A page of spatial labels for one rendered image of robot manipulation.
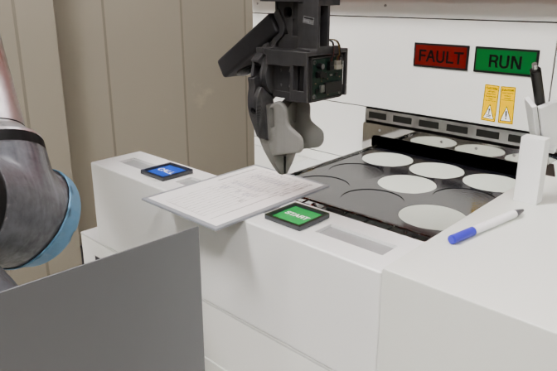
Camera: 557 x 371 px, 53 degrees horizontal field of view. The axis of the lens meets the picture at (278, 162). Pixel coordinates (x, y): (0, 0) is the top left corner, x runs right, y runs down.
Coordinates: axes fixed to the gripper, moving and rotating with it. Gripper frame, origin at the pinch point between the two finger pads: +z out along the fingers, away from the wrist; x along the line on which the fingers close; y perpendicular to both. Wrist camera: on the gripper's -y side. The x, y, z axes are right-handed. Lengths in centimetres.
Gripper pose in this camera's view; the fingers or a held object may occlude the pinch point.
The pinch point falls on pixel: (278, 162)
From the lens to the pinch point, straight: 67.8
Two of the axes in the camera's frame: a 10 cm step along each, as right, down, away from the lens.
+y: 7.3, 1.9, -6.5
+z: 0.0, 9.6, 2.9
